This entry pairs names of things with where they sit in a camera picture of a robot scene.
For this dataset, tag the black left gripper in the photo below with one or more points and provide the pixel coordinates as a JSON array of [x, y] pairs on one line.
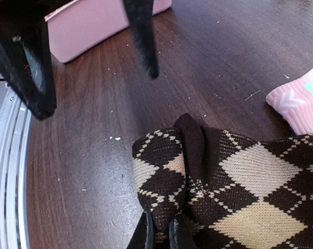
[[25, 58]]

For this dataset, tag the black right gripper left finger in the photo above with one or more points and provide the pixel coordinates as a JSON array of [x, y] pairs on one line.
[[143, 236]]

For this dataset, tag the pink plastic organizer tray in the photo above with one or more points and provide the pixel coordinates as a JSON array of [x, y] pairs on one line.
[[80, 25]]

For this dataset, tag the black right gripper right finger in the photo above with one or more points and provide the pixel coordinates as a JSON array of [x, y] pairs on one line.
[[179, 235]]

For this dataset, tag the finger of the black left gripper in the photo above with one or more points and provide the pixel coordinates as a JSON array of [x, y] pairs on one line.
[[139, 14]]

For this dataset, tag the brown beige argyle sock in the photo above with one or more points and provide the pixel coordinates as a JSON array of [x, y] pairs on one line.
[[231, 191]]

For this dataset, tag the pink sock with teal patches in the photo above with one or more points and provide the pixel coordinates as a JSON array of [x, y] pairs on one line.
[[294, 102]]

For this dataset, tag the aluminium front rail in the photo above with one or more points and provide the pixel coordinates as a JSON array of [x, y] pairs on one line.
[[15, 123]]

